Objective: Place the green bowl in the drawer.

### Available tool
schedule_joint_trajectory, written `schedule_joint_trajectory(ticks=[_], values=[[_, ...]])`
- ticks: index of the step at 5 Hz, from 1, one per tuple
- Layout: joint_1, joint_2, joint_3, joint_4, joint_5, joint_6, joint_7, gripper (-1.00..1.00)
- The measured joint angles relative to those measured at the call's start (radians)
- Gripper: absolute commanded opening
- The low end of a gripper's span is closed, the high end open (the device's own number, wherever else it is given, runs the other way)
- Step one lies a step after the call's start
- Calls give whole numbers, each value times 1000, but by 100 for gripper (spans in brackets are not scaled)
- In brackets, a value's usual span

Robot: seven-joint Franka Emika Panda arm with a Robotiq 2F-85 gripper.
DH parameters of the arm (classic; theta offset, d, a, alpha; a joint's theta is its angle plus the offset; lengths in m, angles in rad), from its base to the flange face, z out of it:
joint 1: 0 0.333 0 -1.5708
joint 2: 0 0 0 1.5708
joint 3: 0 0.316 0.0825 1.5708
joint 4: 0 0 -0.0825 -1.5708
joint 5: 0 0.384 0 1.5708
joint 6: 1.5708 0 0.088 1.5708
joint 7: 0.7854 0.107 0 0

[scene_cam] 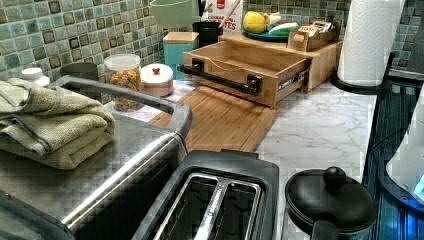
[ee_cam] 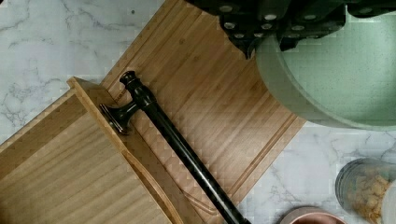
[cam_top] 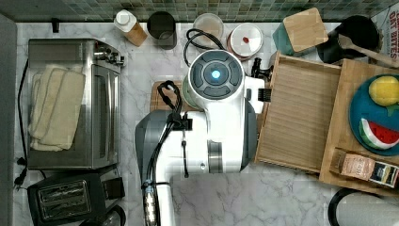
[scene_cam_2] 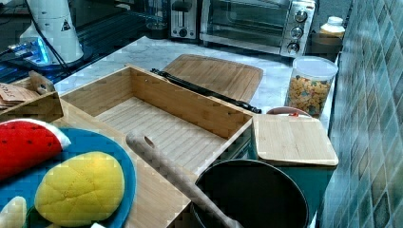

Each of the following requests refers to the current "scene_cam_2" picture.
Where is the small wooden tea box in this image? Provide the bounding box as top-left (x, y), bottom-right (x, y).
top-left (0, 70), bottom-right (64, 123)

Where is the plush watermelon slice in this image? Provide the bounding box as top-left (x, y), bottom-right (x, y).
top-left (0, 119), bottom-right (70, 181)

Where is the clear cereal jar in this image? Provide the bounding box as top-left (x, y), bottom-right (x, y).
top-left (284, 56), bottom-right (338, 118)

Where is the bamboo cutting board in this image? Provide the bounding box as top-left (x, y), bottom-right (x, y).
top-left (163, 54), bottom-right (263, 103)

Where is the glass blender jar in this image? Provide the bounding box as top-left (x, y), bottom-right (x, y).
top-left (144, 0), bottom-right (168, 31)

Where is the white plush toy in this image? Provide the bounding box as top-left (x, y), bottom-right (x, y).
top-left (0, 196), bottom-right (27, 228)

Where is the wooden rolling pin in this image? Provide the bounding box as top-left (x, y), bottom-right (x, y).
top-left (125, 131), bottom-right (243, 228)

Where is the stainless toaster oven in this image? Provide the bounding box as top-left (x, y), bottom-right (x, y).
top-left (200, 0), bottom-right (319, 58)

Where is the black drawer handle bar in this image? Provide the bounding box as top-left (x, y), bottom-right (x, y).
top-left (151, 68), bottom-right (262, 114)

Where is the black utensil pot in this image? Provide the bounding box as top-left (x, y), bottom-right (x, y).
top-left (196, 160), bottom-right (309, 228)

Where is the teal canister with bamboo lid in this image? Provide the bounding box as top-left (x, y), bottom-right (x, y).
top-left (253, 114), bottom-right (338, 223)

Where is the open bamboo drawer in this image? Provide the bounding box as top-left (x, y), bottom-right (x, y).
top-left (62, 66), bottom-right (253, 176)

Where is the blue plate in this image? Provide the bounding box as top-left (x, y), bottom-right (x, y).
top-left (0, 128), bottom-right (137, 228)

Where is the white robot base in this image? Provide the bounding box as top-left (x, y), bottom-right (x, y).
top-left (16, 0), bottom-right (85, 67)

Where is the white capped bottle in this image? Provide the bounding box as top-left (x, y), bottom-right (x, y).
top-left (319, 16), bottom-right (345, 39)

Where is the black slot toaster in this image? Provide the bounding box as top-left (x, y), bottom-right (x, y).
top-left (170, 0), bottom-right (197, 40)

